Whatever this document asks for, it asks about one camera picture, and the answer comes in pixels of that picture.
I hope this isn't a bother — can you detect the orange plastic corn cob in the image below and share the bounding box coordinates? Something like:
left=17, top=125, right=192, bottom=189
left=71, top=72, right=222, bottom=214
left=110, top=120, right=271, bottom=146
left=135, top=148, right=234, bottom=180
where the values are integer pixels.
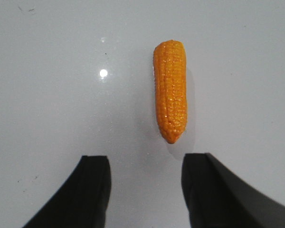
left=153, top=40, right=188, bottom=144

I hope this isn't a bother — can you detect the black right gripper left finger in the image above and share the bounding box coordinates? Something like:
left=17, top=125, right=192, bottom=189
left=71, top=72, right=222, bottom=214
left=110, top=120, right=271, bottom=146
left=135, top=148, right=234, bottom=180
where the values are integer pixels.
left=25, top=156, right=111, bottom=228

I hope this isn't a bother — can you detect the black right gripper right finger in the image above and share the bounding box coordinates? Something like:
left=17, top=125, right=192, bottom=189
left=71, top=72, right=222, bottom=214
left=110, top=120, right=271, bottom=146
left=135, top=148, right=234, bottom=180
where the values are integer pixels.
left=181, top=153, right=285, bottom=228

